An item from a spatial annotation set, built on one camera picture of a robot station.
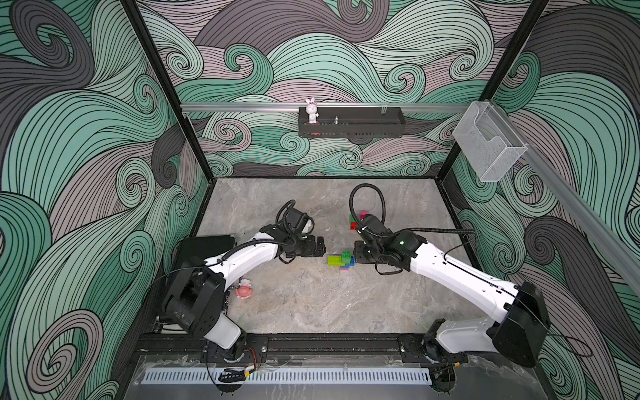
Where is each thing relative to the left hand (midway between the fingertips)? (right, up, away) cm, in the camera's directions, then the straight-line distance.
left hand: (315, 247), depth 85 cm
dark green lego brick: (+9, +12, -24) cm, 28 cm away
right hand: (+13, -1, -6) cm, 14 cm away
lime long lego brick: (+7, -6, +2) cm, 9 cm away
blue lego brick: (+12, -8, +3) cm, 14 cm away
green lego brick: (+11, -3, -2) cm, 11 cm away
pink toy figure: (-24, -15, -2) cm, 29 cm away
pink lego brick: (+21, +10, +22) cm, 32 cm away
